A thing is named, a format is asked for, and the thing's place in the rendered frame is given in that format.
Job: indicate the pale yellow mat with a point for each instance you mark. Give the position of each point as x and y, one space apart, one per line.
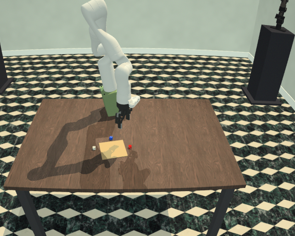
112 149

